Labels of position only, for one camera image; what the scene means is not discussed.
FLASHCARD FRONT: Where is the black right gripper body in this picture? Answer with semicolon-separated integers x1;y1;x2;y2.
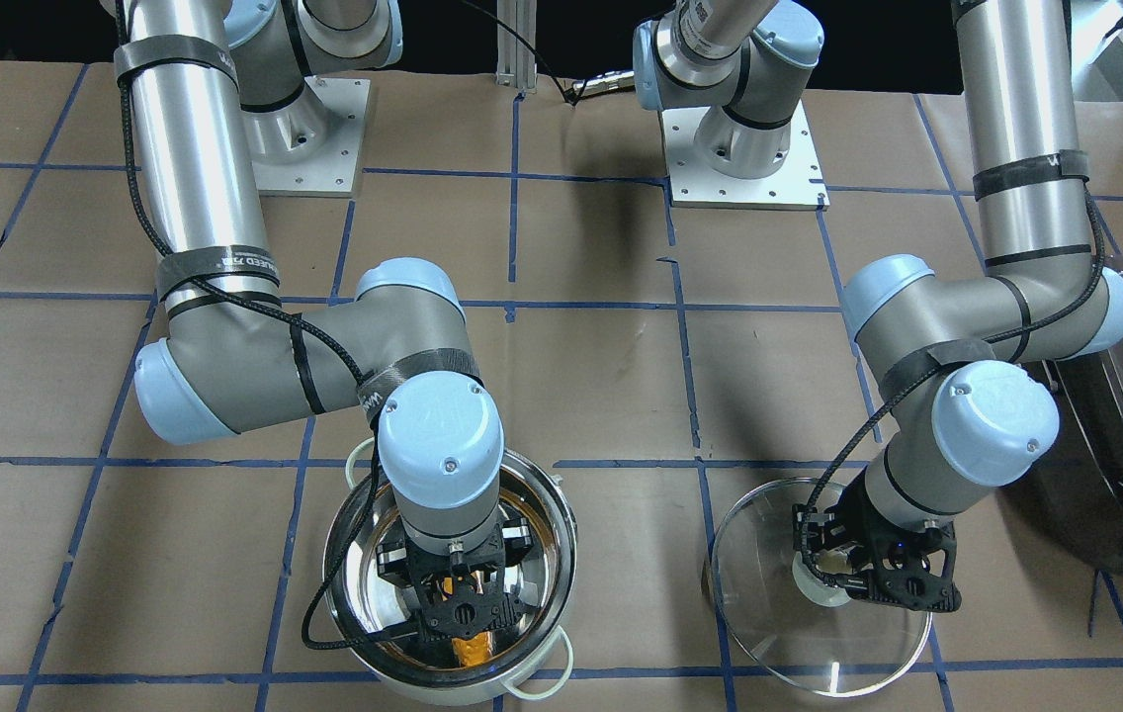
375;515;535;643

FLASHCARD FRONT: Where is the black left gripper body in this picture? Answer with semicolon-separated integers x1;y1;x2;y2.
793;481;961;613

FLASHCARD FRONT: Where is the glass pot lid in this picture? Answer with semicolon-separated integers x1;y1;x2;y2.
702;478;931;699

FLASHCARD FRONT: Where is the yellow toy corn cob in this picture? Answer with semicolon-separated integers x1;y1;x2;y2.
450;631;495;668

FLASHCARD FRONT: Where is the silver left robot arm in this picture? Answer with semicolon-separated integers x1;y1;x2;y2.
789;1;1123;612

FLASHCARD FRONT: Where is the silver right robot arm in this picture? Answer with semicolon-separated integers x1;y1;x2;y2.
113;1;535;650

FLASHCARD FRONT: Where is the pale green steel pot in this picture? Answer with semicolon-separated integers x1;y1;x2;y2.
321;450;578;706

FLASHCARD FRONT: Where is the brown paper table cover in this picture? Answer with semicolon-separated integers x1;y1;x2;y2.
0;60;1123;711

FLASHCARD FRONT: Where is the black braided cable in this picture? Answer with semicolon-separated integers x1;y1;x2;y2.
793;148;1108;555
113;0;424;652

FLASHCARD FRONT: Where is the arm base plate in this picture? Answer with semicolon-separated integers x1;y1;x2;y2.
241;77;372;198
659;103;831;211

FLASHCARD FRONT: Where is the aluminium frame post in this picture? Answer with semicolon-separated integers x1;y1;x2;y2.
495;0;538;94

